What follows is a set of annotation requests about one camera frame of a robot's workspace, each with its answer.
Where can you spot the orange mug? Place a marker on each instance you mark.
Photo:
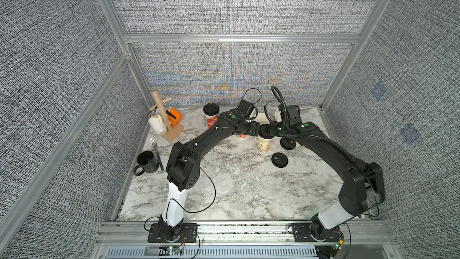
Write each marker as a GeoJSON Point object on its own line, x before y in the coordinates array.
{"type": "Point", "coordinates": [174, 116]}

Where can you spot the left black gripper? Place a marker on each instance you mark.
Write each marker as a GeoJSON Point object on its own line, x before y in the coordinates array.
{"type": "Point", "coordinates": [250, 128]}

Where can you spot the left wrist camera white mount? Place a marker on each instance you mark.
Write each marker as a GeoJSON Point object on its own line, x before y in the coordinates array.
{"type": "Point", "coordinates": [248, 110]}

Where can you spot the white mug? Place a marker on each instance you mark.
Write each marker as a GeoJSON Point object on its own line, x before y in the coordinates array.
{"type": "Point", "coordinates": [158, 125]}

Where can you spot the black cup lid back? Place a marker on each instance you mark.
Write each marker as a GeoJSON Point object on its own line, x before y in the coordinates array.
{"type": "Point", "coordinates": [287, 143]}

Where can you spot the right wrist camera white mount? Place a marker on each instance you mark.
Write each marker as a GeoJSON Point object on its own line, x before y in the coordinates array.
{"type": "Point", "coordinates": [289, 115]}

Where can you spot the wooden mug tree stand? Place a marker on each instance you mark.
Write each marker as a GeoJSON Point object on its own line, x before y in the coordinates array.
{"type": "Point", "coordinates": [173, 131]}

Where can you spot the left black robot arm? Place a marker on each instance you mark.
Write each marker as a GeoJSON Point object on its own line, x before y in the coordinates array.
{"type": "Point", "coordinates": [184, 164]}

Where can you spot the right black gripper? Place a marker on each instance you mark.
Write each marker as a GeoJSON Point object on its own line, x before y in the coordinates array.
{"type": "Point", "coordinates": [271, 131]}

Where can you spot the red paper milk tea cup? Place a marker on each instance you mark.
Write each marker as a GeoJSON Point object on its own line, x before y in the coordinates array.
{"type": "Point", "coordinates": [211, 120]}

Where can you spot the white leak-proof paper disc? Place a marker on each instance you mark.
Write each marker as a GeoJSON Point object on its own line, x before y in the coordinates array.
{"type": "Point", "coordinates": [224, 184]}

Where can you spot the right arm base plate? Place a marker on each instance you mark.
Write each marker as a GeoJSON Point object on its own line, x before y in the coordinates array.
{"type": "Point", "coordinates": [308, 232]}

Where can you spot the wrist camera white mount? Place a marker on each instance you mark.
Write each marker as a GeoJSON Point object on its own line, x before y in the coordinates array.
{"type": "Point", "coordinates": [289, 115]}
{"type": "Point", "coordinates": [248, 110]}

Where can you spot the cream paper cup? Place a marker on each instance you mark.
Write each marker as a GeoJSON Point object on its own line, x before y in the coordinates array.
{"type": "Point", "coordinates": [263, 145]}
{"type": "Point", "coordinates": [264, 119]}

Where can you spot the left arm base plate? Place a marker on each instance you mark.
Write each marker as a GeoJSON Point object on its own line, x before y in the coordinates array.
{"type": "Point", "coordinates": [162, 233]}

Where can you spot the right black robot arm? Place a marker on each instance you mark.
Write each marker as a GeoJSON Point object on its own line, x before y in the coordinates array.
{"type": "Point", "coordinates": [363, 185]}

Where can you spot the silver fork green handle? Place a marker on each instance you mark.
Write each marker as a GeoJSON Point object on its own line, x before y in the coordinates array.
{"type": "Point", "coordinates": [156, 152]}

